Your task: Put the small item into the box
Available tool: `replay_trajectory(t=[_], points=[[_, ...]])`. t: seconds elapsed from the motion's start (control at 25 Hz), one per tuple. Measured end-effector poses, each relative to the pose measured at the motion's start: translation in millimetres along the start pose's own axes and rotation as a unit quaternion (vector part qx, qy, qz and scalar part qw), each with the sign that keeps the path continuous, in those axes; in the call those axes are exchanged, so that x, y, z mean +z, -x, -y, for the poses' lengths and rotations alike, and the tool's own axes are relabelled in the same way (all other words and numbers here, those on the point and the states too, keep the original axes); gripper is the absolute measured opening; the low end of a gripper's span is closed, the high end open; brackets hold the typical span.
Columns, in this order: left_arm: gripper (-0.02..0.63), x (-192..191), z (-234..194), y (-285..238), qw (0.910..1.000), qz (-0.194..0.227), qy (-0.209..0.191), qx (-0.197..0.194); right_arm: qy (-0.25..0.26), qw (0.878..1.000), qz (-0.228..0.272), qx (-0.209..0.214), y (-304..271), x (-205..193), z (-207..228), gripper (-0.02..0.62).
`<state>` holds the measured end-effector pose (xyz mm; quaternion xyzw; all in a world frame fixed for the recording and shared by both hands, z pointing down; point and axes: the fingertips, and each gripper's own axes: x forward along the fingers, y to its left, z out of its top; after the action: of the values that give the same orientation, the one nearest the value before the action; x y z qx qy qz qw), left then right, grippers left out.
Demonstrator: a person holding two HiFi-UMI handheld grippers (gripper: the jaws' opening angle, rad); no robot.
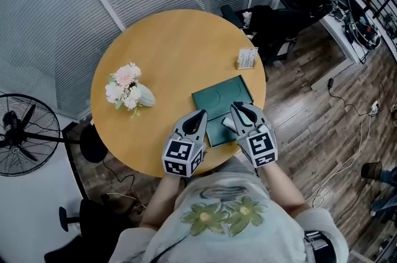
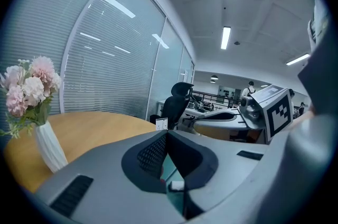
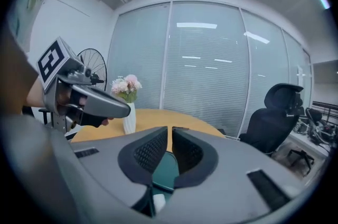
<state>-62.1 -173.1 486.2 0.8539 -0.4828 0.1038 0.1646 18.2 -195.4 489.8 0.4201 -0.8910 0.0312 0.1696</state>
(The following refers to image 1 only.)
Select white floor cable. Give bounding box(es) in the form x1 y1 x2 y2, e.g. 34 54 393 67
305 112 373 208

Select black adapter cable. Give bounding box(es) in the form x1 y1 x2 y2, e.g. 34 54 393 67
329 87 373 117

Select white ribbed vase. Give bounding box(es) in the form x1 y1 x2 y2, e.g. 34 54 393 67
136 83 156 108

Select person's grey shorts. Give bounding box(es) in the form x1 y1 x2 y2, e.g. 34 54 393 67
213 159 258 182

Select black fan cable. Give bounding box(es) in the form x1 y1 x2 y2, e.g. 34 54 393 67
102 159 137 203

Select person's left forearm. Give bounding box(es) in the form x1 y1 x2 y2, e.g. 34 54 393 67
139 174 182 230

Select green drawer box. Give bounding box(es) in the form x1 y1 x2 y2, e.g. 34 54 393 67
191 75 254 148

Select black equipment case with cables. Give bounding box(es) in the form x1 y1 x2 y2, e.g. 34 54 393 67
342 0 382 50

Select pink and white flower bouquet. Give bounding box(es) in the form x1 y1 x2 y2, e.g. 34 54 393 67
104 61 143 118

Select person's right forearm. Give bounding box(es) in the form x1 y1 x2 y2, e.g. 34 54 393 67
259 167 311 213

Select black bag strap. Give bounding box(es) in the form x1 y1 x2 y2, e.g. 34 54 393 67
303 230 334 263

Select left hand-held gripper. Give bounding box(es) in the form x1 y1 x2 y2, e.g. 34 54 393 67
161 109 208 178

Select black headrest office chair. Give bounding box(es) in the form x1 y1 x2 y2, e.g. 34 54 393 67
220 0 334 67

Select black mesh wastebasket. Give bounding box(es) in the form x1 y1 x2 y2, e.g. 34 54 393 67
361 161 383 179

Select person's flower print shirt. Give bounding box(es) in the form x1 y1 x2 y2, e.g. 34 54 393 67
108 173 348 263

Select wooden holder with white cards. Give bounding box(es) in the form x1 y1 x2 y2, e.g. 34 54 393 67
234 47 259 70

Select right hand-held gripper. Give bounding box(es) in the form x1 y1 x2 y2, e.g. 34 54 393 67
230 102 278 169

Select black standing fan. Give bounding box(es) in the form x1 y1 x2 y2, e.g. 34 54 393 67
0 93 108 177

